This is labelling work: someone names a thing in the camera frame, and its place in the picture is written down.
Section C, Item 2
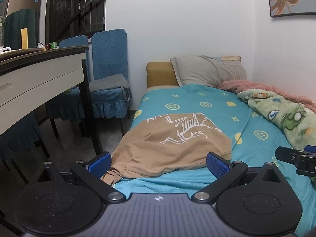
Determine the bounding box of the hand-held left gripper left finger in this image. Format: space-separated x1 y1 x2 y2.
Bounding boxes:
37 152 126 202

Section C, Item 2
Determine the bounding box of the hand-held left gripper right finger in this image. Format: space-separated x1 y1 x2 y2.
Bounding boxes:
193 152 282 203

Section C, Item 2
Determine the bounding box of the tan printed t-shirt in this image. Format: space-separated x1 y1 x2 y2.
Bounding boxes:
100 112 232 185

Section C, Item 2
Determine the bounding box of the green cartoon print blanket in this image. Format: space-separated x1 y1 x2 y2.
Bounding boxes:
237 89 316 151

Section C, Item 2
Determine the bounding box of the pink fluffy blanket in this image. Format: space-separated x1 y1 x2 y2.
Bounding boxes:
217 79 316 111

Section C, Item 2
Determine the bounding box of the teal smiley print bedsheet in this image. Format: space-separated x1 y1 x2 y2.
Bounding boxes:
112 83 316 236

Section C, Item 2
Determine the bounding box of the grey pillow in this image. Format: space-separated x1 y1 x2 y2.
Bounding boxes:
170 55 247 87

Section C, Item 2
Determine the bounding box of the white desk with dark top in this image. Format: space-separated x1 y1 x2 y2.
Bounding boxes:
0 45 103 236

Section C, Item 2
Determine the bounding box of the yellow trimmed pillow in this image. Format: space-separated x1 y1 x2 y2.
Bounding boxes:
212 55 242 62

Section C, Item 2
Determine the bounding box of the tall blue covered chair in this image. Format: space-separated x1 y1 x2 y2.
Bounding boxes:
88 29 132 139

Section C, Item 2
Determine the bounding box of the dark window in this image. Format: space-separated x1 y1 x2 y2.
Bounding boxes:
45 0 107 46

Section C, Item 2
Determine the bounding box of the dark green fabric cover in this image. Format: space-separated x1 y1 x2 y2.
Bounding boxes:
4 9 37 48

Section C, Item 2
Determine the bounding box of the silver refrigerator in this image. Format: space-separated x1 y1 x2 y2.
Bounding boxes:
5 0 43 42

